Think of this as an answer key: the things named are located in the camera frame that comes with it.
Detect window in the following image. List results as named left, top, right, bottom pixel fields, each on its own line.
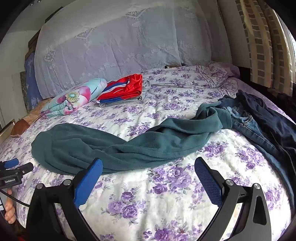
left=287, top=29, right=296, bottom=62

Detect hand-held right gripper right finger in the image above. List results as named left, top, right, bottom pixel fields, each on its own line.
left=194, top=157, right=272, bottom=241

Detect black cable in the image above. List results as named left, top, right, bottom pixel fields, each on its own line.
left=0, top=189, right=31, bottom=207

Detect folded grey garment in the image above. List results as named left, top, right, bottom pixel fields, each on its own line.
left=99, top=80, right=152, bottom=108

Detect purple floral bedspread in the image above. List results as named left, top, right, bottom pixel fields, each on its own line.
left=0, top=61, right=293, bottom=241

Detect beige checked curtain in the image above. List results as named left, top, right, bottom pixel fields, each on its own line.
left=235, top=0, right=294, bottom=96

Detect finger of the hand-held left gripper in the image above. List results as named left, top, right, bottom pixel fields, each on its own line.
left=0, top=159, right=19, bottom=170
left=13, top=162, right=34, bottom=175

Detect rolled floral blanket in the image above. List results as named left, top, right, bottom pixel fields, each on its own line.
left=41, top=78, right=108, bottom=118

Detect folded red striped shorts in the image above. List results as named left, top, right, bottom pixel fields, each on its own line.
left=97, top=74, right=143, bottom=103

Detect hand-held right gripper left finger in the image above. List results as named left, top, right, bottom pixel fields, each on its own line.
left=25, top=158, right=104, bottom=241

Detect orange brown cloth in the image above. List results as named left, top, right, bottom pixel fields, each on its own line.
left=10, top=97, right=53, bottom=138

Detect person's left hand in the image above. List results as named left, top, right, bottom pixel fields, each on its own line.
left=4, top=188, right=17, bottom=224

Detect teal fleece pants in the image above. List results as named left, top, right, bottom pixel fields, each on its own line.
left=31, top=102, right=233, bottom=175

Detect dark navy pants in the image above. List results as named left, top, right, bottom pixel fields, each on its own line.
left=218, top=89, right=296, bottom=186

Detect blue jeans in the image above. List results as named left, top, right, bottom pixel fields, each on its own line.
left=217, top=97, right=285, bottom=161

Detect white lace cover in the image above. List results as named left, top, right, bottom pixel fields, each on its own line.
left=34, top=0, right=228, bottom=100

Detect blue pillow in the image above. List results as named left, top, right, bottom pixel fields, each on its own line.
left=24, top=52, right=43, bottom=113

